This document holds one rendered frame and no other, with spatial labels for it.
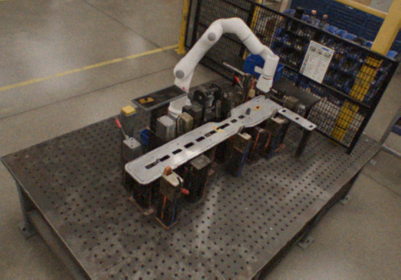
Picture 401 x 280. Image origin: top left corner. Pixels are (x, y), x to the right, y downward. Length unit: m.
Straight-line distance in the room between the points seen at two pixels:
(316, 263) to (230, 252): 1.21
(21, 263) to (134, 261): 1.13
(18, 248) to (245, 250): 1.66
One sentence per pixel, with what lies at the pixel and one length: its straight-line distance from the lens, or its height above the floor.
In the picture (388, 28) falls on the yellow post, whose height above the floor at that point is 1.72.
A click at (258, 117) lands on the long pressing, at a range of 2.59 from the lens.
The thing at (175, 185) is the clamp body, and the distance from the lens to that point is 1.84.
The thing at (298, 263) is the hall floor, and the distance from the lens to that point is 3.09.
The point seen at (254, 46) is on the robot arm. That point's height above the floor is 1.48.
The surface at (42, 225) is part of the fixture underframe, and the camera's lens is 2.76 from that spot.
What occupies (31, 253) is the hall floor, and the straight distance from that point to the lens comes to 2.93.
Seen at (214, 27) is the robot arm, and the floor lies 1.55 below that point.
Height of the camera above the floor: 2.38
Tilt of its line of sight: 36 degrees down
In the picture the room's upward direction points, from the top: 11 degrees clockwise
